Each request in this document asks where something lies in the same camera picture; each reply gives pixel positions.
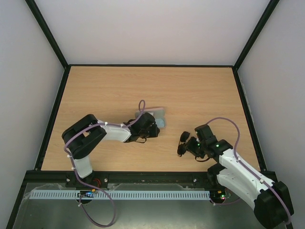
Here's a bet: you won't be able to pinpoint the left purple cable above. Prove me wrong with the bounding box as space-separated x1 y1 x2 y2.
63 99 146 227

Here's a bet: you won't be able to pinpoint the light blue cleaning cloth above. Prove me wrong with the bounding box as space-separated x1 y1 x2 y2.
155 118 166 129

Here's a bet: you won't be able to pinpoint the controller circuit board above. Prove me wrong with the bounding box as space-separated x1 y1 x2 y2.
76 189 99 198
210 188 233 202

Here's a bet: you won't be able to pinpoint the left controller circuit board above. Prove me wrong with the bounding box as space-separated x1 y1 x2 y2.
76 189 99 198

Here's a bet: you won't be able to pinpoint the black aluminium frame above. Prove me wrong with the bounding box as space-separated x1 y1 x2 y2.
7 0 279 229

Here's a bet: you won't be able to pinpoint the right controller circuit board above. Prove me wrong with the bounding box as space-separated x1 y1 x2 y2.
210 188 233 202

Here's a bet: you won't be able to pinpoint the light blue slotted cable duct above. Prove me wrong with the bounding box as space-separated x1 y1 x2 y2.
29 190 210 200

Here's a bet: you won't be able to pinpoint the purple cable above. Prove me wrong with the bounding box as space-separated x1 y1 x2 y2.
206 117 294 226
63 99 146 227

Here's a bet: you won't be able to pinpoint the black round sunglasses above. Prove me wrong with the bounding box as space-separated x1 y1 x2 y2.
177 131 190 157

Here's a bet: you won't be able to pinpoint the pink glasses case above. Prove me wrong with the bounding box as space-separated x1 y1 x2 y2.
144 107 166 122

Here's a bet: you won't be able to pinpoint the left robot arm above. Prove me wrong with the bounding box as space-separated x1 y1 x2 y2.
61 113 160 187

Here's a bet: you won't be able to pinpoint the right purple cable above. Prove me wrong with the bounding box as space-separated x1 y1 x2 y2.
206 117 294 226

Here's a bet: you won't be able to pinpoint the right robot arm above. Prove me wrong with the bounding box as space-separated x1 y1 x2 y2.
177 124 294 229

